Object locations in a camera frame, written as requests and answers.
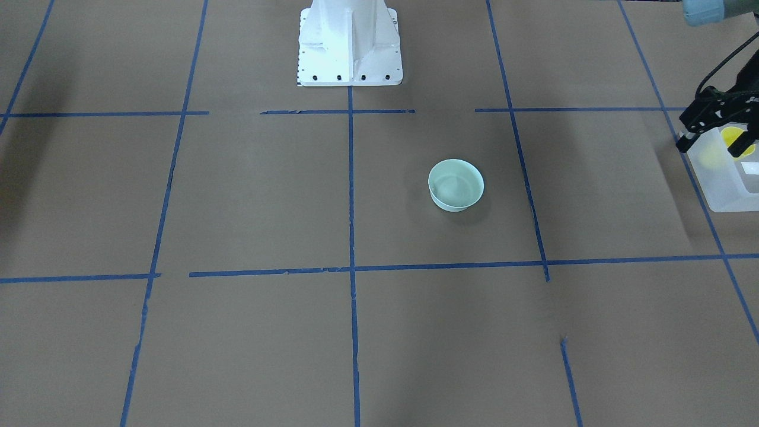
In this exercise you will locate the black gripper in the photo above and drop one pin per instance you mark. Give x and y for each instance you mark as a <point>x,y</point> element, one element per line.
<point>707,110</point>

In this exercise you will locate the mint green bowl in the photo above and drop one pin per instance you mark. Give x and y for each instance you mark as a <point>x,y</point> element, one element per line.
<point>455,185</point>

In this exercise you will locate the translucent white plastic box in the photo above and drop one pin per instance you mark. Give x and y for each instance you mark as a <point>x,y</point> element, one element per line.
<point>729,184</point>

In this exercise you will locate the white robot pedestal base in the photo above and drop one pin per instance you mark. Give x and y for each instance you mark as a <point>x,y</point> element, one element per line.
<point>349,44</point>

